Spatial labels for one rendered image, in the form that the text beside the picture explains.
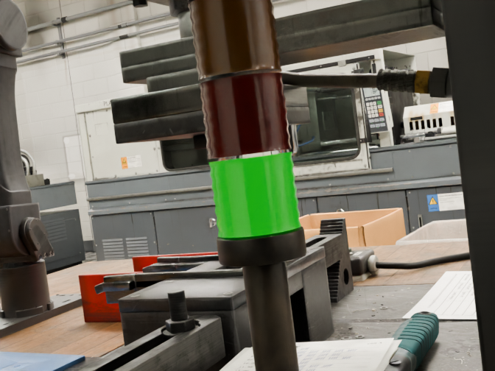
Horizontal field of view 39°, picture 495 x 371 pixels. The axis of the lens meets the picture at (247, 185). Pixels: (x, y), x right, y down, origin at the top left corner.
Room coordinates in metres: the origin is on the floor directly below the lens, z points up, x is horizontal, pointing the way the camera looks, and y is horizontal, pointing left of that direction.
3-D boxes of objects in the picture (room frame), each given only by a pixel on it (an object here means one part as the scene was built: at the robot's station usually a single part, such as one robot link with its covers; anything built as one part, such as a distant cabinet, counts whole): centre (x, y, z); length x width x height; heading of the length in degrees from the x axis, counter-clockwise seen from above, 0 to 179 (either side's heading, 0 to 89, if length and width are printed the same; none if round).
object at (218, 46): (0.32, 0.00, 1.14); 0.04 x 0.04 x 0.03
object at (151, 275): (0.59, 0.05, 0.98); 0.13 x 0.01 x 0.03; 64
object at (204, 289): (0.61, 0.02, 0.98); 0.20 x 0.10 x 0.01; 154
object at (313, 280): (0.61, 0.02, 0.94); 0.20 x 0.10 x 0.07; 154
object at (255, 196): (0.32, 0.00, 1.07); 0.04 x 0.04 x 0.03
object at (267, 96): (0.32, 0.00, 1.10); 0.04 x 0.04 x 0.03
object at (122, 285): (0.62, 0.11, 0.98); 0.07 x 0.02 x 0.01; 64
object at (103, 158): (6.23, -0.01, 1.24); 2.95 x 0.98 x 0.90; 61
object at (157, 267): (0.69, 0.08, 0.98); 0.07 x 0.02 x 0.01; 64
